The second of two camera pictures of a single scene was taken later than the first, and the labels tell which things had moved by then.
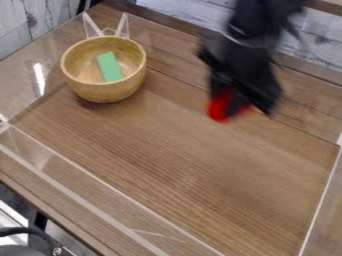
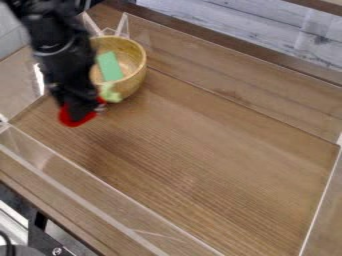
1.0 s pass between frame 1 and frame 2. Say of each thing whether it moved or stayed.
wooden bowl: stayed
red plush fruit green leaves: moved
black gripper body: moved
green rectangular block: stayed
